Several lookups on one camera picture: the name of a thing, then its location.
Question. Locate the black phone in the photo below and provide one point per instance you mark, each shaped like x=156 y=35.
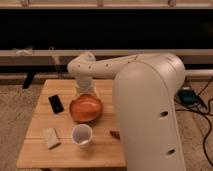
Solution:
x=56 y=104

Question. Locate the metal rail frame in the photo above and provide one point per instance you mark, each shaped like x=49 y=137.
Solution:
x=199 y=62

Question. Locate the beige sponge block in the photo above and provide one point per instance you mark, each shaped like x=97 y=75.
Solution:
x=51 y=138

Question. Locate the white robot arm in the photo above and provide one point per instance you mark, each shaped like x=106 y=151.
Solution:
x=144 y=86

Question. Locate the orange bowl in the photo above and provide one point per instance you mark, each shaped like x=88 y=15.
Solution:
x=85 y=108

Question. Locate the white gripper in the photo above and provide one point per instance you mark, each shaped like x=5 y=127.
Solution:
x=85 y=85

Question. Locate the blue power adapter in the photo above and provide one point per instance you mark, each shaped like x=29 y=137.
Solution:
x=187 y=97

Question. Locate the wooden table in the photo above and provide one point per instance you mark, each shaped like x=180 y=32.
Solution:
x=104 y=151

